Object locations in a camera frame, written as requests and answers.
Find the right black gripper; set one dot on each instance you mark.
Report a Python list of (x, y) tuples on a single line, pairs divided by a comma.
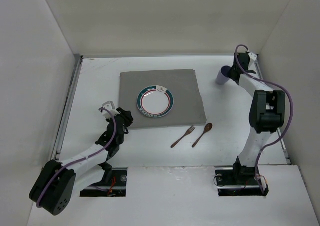
[(235, 74)]

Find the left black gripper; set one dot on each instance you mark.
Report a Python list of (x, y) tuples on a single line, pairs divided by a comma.
[(125, 116)]

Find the lilac plastic cup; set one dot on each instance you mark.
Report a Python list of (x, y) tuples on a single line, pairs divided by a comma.
[(223, 75)]

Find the white plate green rim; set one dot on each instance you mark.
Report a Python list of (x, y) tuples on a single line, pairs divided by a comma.
[(155, 101)]

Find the grey cloth placemat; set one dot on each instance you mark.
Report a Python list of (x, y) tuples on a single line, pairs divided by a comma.
[(188, 108)]

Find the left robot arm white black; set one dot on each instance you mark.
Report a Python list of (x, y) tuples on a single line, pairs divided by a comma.
[(58, 181)]

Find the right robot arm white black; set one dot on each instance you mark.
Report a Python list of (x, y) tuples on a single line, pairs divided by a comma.
[(256, 140)]

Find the brown wooden fork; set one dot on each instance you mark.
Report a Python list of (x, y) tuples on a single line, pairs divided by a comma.
[(188, 131)]

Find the brown wooden spoon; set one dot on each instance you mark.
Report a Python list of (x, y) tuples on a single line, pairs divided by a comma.
[(206, 129)]

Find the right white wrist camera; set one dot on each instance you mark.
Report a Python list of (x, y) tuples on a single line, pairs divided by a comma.
[(253, 57)]

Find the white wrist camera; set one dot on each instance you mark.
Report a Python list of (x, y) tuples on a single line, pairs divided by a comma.
[(108, 109), (253, 57)]

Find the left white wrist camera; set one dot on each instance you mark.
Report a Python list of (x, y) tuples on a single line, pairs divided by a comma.
[(108, 109)]

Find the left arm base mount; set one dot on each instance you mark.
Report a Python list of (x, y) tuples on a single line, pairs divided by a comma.
[(112, 184)]

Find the left aluminium table rail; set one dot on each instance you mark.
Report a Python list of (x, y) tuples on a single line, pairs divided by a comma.
[(58, 143)]

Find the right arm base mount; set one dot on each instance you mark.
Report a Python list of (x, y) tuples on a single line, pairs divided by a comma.
[(239, 180)]

